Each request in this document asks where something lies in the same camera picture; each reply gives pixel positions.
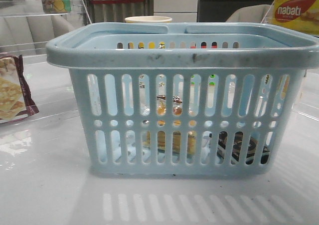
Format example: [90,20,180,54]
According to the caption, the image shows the bread packet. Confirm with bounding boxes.
[141,95,196,156]

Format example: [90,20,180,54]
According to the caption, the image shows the dark tissue pack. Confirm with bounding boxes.
[215,131,270,165]

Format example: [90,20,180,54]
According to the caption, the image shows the light blue plastic basket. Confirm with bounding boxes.
[46,22,319,176]

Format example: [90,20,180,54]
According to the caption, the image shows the yellow popcorn paper cup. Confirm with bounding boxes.
[125,15,172,23]

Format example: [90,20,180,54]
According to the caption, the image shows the dark grey cabinet counter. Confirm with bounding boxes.
[197,0,273,22]

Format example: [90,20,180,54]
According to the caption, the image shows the grey armchair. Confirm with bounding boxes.
[226,4,273,23]

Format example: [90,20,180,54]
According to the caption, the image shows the maroon cracker snack bag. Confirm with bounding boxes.
[0,55,39,124]

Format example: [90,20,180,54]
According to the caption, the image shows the clear acrylic display shelf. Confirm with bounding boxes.
[0,0,93,141]

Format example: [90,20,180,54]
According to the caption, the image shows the right clear acrylic shelf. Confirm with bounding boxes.
[262,0,319,119]

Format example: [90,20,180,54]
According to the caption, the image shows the yellow nabati wafer box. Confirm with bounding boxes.
[270,0,319,35]

